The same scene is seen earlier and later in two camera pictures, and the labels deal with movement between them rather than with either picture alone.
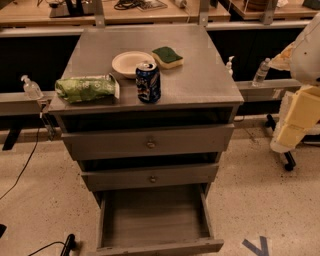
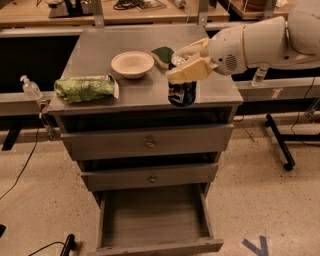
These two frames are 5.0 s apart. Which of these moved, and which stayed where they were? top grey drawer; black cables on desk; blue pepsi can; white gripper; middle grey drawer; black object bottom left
Moved: blue pepsi can; white gripper
Stayed: top grey drawer; middle grey drawer; black cables on desk; black object bottom left
